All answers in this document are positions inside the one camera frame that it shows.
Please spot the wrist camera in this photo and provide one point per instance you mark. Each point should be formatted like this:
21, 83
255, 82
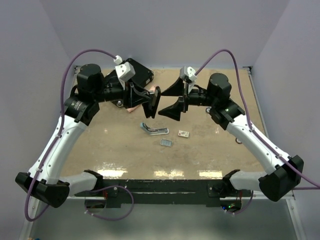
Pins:
125, 71
188, 74

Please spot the pink cylindrical tube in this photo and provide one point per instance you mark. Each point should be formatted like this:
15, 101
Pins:
130, 110

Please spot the aluminium rail frame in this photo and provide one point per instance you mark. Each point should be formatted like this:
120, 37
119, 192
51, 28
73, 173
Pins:
281, 171

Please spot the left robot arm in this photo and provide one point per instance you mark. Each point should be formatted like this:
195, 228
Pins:
43, 180

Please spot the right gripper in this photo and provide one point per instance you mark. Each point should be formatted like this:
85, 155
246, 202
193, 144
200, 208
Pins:
174, 111

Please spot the staple box sleeve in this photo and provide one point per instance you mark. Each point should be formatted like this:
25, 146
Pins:
184, 134

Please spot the blue white stapler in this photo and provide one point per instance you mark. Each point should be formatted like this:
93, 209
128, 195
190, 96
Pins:
154, 131

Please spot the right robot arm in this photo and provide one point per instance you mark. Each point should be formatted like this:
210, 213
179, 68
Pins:
281, 172

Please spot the black stapler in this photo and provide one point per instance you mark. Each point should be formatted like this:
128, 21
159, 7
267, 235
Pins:
155, 97

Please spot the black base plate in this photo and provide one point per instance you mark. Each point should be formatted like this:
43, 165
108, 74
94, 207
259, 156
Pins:
210, 193

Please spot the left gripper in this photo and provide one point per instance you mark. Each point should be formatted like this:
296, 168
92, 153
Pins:
132, 96

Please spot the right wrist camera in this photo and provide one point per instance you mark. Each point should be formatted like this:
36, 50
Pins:
188, 74

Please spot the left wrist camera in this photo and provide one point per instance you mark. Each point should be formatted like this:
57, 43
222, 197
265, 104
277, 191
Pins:
125, 71

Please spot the silver round disc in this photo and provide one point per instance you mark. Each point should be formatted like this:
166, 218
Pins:
207, 110

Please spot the black hard case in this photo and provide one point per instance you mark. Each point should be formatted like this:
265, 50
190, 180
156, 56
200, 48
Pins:
143, 75

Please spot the staple tray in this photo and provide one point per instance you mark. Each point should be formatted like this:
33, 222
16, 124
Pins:
166, 143

